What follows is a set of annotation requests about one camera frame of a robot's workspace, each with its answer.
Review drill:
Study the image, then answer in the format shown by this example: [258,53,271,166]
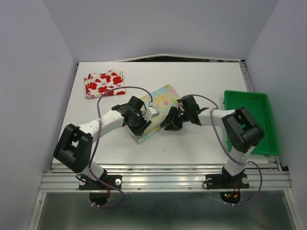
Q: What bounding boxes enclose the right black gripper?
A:
[160,105,190,130]

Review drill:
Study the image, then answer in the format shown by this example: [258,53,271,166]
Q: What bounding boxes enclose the pastel floral skirt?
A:
[124,84,180,144]

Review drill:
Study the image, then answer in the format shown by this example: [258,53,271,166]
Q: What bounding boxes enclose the red poppy print skirt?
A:
[83,70,124,98]

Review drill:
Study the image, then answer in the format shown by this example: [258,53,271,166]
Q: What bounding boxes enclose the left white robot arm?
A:
[53,96,159,189]

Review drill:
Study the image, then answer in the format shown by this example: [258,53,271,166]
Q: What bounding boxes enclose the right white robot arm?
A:
[160,94,264,187]

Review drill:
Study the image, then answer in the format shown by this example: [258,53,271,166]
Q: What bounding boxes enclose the green plastic tray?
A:
[224,90,280,156]

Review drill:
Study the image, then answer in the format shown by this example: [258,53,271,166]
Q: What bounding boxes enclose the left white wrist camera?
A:
[143,106,160,120]

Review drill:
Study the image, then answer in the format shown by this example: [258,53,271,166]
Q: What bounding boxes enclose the aluminium rail frame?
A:
[39,163,293,193]

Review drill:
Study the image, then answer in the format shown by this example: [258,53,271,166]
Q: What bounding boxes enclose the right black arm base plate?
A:
[202,174,249,190]

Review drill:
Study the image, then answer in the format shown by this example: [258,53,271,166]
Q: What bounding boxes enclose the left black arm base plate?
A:
[76,174,122,191]

